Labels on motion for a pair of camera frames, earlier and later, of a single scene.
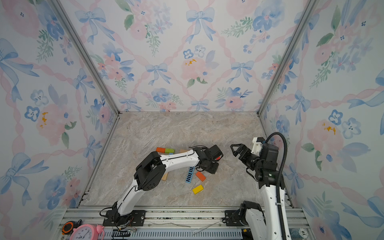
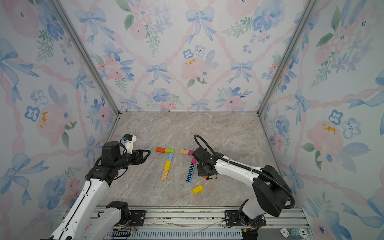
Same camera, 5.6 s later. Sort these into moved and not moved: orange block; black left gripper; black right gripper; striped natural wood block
Moved: black left gripper; black right gripper
Not moved: striped natural wood block; orange block
